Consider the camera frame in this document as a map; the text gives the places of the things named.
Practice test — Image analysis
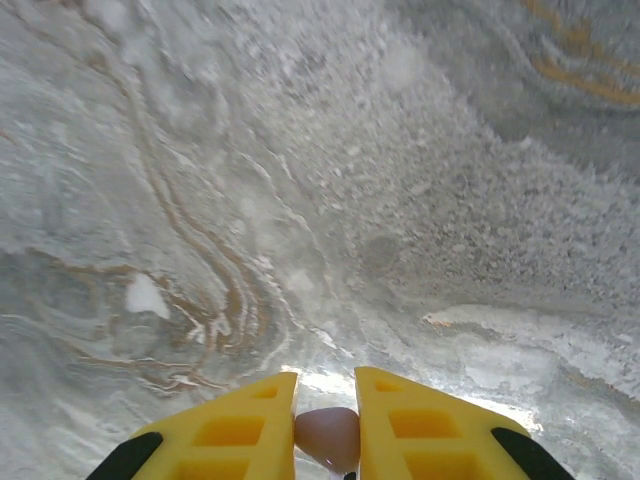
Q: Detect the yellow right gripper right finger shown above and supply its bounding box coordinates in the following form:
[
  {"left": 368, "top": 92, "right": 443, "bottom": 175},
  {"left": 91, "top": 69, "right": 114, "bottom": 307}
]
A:
[{"left": 353, "top": 365, "right": 565, "bottom": 480}]

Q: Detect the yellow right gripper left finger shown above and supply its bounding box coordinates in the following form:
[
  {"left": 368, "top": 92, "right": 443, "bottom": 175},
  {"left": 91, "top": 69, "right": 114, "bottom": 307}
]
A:
[{"left": 87, "top": 371, "right": 300, "bottom": 480}]

